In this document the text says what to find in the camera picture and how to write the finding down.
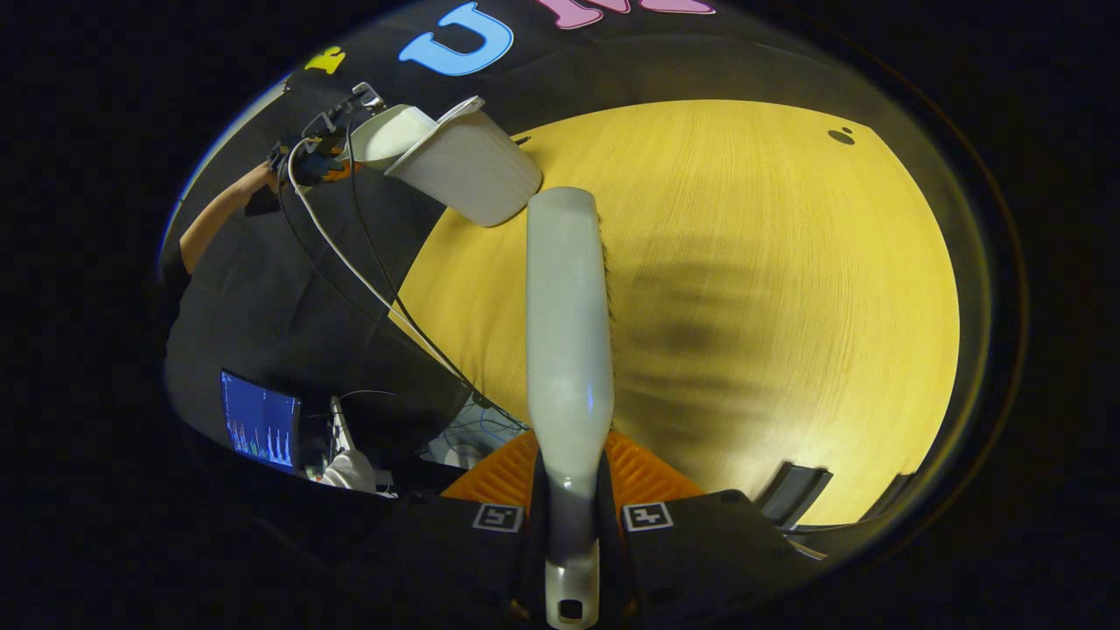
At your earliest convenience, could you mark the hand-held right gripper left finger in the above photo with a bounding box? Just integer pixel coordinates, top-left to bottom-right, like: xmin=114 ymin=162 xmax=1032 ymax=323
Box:
xmin=363 ymin=427 xmax=543 ymax=618

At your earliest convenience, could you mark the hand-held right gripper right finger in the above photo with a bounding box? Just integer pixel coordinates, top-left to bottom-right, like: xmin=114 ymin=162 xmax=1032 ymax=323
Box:
xmin=602 ymin=429 xmax=822 ymax=620

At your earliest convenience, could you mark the white plastic garbage bin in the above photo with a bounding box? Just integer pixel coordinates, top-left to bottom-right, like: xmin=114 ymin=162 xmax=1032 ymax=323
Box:
xmin=385 ymin=96 xmax=543 ymax=228

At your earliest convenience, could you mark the small white broom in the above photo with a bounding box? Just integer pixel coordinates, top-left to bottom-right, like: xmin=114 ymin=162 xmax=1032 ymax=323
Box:
xmin=525 ymin=186 xmax=615 ymax=629

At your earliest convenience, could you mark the white rounded object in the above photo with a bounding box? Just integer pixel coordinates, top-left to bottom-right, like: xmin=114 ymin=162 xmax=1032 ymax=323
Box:
xmin=322 ymin=448 xmax=379 ymax=494

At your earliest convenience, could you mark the open laptop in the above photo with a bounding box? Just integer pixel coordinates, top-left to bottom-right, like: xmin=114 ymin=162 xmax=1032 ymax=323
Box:
xmin=219 ymin=367 xmax=355 ymax=480

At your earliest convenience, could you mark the white cable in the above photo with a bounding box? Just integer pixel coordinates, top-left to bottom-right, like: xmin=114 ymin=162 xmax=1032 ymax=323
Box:
xmin=287 ymin=138 xmax=478 ymax=390

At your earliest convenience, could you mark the black cable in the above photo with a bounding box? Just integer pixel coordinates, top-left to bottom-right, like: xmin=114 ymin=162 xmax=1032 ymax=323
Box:
xmin=346 ymin=109 xmax=526 ymax=430

